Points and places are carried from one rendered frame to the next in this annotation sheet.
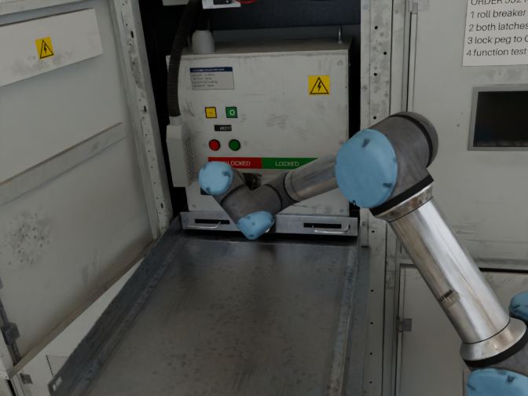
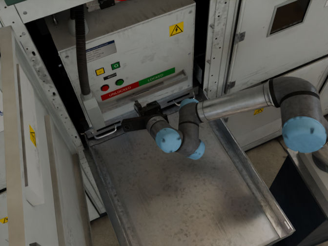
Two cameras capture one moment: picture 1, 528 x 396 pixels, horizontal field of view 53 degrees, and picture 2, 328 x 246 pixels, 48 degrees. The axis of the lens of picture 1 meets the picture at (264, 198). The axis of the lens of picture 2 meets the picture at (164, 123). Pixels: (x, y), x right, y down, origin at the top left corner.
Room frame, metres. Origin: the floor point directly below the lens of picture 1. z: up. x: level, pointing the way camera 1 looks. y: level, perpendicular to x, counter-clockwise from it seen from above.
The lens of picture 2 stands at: (0.63, 0.45, 2.25)
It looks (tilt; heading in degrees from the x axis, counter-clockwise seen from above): 58 degrees down; 325
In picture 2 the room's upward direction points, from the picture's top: 5 degrees counter-clockwise
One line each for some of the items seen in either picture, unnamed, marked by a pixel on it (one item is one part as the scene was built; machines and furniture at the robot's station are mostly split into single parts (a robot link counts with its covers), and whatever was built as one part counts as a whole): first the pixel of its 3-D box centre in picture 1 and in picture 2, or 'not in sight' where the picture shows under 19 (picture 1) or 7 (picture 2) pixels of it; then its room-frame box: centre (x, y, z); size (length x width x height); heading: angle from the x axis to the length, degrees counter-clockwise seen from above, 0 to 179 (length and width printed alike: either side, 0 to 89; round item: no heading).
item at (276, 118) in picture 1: (260, 142); (137, 74); (1.42, 0.00, 1.15); 0.48 x 0.01 x 0.48; 76
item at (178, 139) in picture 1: (181, 153); (92, 109); (1.40, 0.22, 1.14); 0.08 x 0.05 x 0.17; 166
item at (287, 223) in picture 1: (267, 219); (142, 107); (1.43, -0.01, 0.89); 0.54 x 0.05 x 0.06; 76
